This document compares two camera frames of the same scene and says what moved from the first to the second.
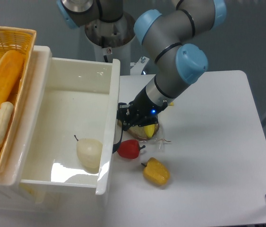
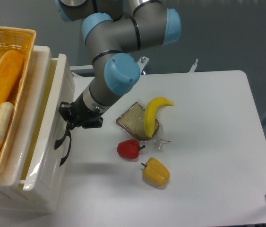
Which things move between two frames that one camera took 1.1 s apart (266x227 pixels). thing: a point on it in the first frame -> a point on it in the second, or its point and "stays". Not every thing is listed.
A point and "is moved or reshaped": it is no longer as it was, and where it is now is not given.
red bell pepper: x=129 y=149 stays
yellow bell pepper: x=156 y=172 stays
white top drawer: x=68 y=127 is moved or reshaped
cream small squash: x=1 y=126 stays
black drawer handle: x=115 y=146 -> x=68 y=134
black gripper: x=142 y=111 -> x=77 y=114
